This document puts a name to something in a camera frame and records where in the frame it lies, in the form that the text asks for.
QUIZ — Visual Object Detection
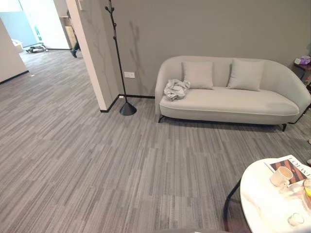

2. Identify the black coat rack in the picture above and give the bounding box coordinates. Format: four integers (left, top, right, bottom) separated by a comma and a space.
104, 0, 137, 117

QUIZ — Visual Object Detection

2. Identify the square grey cushion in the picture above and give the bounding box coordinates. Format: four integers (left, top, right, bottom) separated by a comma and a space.
181, 61, 215, 90
226, 58, 265, 92

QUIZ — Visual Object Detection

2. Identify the small glass candle holder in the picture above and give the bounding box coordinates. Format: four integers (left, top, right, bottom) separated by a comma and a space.
288, 213, 305, 227

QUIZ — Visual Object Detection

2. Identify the person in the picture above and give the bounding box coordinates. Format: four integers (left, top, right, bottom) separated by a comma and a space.
66, 10, 82, 58

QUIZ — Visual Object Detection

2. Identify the wheeled chair base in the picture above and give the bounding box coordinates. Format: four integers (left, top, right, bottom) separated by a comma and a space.
25, 43, 49, 53

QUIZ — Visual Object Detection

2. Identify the light grey sofa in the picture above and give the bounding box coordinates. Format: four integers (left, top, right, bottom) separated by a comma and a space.
155, 55, 311, 132

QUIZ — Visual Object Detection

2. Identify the clear glass tray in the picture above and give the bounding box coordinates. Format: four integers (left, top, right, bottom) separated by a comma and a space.
278, 180, 311, 219

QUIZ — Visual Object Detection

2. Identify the glass bowl with yellow fruit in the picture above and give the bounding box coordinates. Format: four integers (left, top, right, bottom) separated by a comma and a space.
302, 179, 311, 206

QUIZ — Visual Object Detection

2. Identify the crumpled grey garment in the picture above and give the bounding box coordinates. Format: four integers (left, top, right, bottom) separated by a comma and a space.
163, 78, 191, 101

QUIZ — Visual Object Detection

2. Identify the round white coffee table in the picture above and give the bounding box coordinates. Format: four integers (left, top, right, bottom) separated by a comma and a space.
223, 159, 311, 233

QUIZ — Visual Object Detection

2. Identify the dark side table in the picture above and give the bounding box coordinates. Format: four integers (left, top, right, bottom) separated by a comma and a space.
291, 62, 311, 90

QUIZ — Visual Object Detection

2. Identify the white fashion magazine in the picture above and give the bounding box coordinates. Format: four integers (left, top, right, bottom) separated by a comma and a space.
263, 154, 311, 187

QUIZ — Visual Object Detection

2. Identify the white counter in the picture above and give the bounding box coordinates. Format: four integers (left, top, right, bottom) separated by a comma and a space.
0, 18, 29, 84

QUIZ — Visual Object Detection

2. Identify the white ceramic cup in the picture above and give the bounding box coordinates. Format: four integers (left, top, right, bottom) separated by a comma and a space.
269, 166, 294, 187

